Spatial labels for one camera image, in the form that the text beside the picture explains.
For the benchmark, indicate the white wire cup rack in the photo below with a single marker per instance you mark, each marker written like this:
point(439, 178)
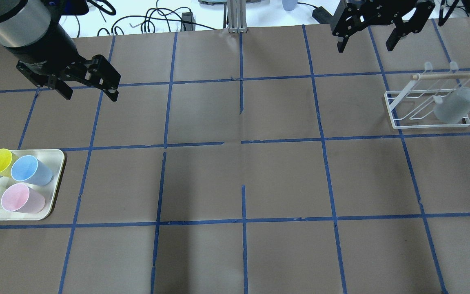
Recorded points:
point(412, 106)

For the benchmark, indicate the black power adapter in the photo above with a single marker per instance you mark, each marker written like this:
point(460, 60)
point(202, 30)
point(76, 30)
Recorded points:
point(188, 21)

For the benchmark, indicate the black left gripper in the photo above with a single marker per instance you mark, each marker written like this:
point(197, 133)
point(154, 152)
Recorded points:
point(42, 49)

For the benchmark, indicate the blue cup on desk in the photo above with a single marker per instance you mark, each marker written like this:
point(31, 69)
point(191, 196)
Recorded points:
point(289, 5)

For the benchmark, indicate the cream plastic tray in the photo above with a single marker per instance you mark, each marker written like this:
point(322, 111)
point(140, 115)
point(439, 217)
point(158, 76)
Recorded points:
point(54, 159)

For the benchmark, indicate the blue plastic cup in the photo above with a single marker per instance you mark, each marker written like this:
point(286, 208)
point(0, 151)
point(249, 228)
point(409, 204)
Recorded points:
point(29, 169)

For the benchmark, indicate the yellow plastic cup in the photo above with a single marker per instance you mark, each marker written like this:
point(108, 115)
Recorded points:
point(7, 160)

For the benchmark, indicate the aluminium frame post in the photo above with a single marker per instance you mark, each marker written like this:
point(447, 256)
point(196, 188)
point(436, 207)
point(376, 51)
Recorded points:
point(236, 13)

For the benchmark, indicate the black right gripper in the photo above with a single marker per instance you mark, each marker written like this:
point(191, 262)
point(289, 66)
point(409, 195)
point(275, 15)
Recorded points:
point(375, 14)

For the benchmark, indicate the pink plastic cup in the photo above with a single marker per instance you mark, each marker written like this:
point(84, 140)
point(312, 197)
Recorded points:
point(22, 199)

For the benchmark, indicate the white plastic cup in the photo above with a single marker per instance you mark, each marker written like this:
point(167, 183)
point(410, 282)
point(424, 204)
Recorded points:
point(454, 107)

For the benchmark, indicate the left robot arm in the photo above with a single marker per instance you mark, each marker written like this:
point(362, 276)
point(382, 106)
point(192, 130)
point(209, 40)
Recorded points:
point(22, 22)

